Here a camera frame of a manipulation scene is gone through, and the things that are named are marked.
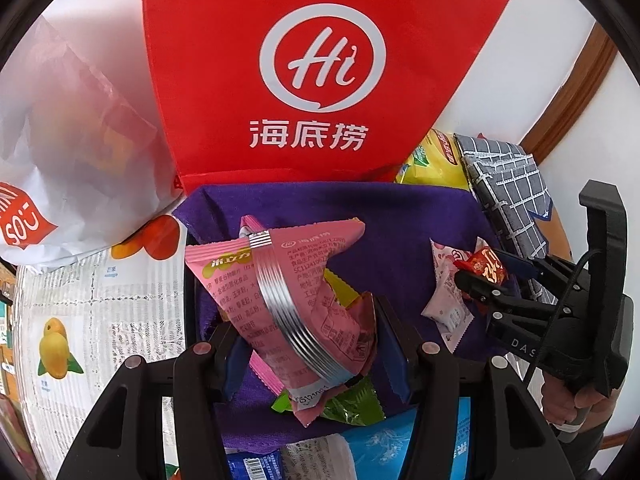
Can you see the green snack packet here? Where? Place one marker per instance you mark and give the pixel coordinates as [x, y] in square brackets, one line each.
[350, 402]

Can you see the purple towel-lined tray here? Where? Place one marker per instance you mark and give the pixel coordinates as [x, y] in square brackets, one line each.
[400, 230]

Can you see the person's right hand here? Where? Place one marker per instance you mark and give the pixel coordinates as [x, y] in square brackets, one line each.
[560, 400]

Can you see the blue tissue pack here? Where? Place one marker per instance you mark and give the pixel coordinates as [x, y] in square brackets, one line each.
[380, 450]

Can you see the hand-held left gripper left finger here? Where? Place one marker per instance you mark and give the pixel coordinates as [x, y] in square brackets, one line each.
[234, 372]

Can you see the white-pink snack packet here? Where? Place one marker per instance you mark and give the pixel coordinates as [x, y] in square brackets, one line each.
[447, 312]

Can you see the wooden door frame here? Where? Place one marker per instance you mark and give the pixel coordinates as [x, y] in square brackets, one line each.
[575, 95]

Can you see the red paper bag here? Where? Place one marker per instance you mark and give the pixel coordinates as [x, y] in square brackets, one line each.
[225, 85]

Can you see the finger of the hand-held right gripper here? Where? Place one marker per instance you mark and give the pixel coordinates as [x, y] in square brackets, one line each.
[512, 263]
[480, 287]

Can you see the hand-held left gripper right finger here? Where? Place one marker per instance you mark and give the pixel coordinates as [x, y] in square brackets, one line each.
[398, 377]

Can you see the grey checkered star cloth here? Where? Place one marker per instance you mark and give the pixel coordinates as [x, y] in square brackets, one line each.
[505, 185]

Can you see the white plastic bag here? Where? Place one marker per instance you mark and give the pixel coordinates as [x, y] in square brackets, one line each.
[75, 160]

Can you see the yellow snack bag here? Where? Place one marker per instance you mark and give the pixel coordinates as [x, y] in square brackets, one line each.
[430, 165]

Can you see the red candy packet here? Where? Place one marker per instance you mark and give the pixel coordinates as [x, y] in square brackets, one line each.
[487, 265]

